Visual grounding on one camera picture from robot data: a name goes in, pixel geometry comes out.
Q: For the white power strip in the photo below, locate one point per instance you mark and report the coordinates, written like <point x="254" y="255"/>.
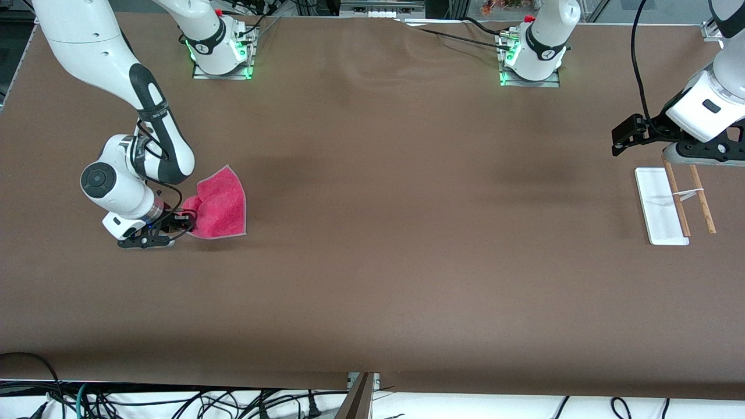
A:
<point x="385" y="13"/>

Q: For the brown table cover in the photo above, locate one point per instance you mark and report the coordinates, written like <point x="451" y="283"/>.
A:
<point x="372" y="262"/>

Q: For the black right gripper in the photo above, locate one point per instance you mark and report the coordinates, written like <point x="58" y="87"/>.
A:
<point x="169" y="216"/>

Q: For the orange plant decoration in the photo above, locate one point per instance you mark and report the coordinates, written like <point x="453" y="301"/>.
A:
<point x="500" y="6"/>

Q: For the metal corner bracket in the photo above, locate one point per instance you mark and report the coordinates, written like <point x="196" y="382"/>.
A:
<point x="713" y="30"/>

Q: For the pink towel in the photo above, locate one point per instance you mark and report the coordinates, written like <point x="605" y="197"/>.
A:
<point x="221" y="203"/>

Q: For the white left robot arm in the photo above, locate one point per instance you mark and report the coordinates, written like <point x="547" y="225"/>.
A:
<point x="727" y="75"/>

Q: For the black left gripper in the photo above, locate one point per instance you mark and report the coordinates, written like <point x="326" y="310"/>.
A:
<point x="656" y="129"/>

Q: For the white rectangular tray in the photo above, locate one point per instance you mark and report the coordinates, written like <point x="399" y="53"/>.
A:
<point x="657" y="203"/>

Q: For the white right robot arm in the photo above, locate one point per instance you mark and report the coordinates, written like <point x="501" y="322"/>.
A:
<point x="87" y="46"/>

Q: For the wooden table leg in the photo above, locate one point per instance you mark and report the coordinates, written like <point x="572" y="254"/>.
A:
<point x="356" y="401"/>

